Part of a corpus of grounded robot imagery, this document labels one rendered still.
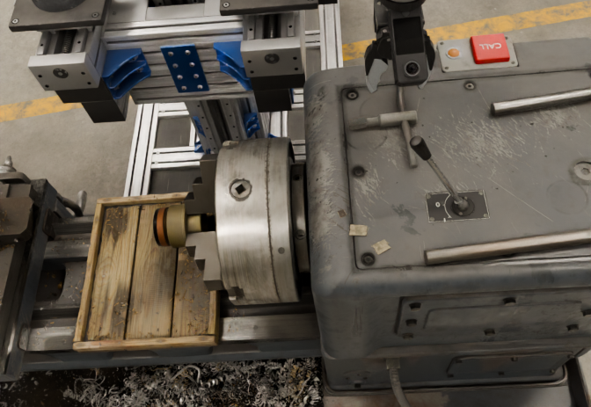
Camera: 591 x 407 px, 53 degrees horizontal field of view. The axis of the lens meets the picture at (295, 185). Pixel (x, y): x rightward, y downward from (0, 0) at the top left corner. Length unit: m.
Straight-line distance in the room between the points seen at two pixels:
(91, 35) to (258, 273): 0.78
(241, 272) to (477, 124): 0.47
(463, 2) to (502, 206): 2.21
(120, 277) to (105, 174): 1.32
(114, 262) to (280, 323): 0.41
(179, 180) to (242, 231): 1.31
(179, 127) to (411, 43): 1.65
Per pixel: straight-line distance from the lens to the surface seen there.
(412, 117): 1.02
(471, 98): 1.08
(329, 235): 0.93
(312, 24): 2.69
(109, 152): 2.73
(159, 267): 1.37
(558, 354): 1.41
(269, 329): 1.29
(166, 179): 2.30
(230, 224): 0.99
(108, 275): 1.41
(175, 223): 1.13
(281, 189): 0.99
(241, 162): 1.03
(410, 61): 0.88
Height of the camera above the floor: 2.09
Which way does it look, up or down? 59 degrees down
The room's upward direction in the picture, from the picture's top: 10 degrees counter-clockwise
